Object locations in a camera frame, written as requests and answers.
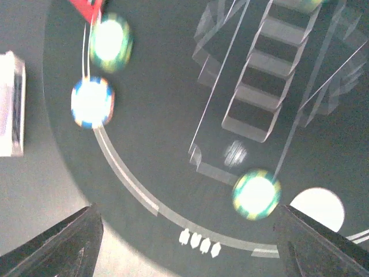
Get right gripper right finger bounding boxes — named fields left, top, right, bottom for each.
left=273, top=205, right=368, bottom=276

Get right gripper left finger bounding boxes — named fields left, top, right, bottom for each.
left=1, top=205, right=104, bottom=276

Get white dealer button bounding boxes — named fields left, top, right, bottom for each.
left=290, top=187, right=345, bottom=232

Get green chips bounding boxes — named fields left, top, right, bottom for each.
left=231, top=168, right=281, bottom=220
left=89, top=12, right=133, bottom=73

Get blue chips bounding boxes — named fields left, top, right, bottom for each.
left=70, top=76, right=115, bottom=129

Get red triangular all-in button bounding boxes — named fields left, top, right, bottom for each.
left=69, top=0, right=106, bottom=25

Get round black poker mat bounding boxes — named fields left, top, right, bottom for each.
left=43, top=1, right=368, bottom=276

